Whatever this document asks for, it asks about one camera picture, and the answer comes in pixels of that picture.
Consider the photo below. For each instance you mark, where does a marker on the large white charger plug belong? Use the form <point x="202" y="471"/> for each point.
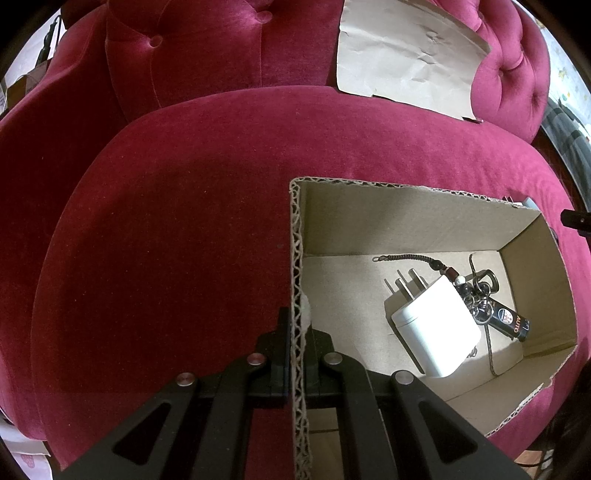
<point x="434" y="327"/>

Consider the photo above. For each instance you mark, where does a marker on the cardboard box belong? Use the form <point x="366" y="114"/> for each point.
<point x="415" y="221"/>

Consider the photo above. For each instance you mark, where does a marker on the red tufted velvet sofa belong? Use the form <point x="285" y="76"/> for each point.
<point x="184" y="207"/>

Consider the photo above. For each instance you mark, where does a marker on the small brown box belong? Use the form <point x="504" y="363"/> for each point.
<point x="25" y="87"/>

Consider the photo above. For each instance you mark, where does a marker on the grey plaid blanket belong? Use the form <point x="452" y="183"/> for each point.
<point x="568" y="129"/>

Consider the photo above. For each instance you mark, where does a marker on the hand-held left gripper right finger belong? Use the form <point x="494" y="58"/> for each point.
<point x="369" y="406"/>

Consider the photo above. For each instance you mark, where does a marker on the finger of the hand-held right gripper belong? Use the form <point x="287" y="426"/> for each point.
<point x="577" y="221"/>

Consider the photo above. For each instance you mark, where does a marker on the brown paper sheet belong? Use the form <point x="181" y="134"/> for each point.
<point x="406" y="50"/>

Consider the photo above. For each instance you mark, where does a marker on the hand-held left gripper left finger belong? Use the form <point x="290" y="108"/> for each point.
<point x="221" y="397"/>

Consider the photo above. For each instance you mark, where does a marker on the small white charger plug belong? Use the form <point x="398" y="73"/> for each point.
<point x="526" y="203"/>

